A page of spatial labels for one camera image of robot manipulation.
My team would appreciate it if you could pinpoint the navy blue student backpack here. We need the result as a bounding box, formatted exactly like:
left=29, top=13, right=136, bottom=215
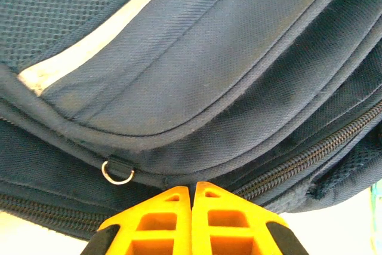
left=0, top=0, right=382, bottom=241

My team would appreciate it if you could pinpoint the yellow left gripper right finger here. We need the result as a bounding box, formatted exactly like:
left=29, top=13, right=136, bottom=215
left=190, top=180, right=310, bottom=255

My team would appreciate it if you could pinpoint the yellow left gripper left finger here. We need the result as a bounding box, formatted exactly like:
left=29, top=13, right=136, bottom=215
left=80, top=185, right=192, bottom=255

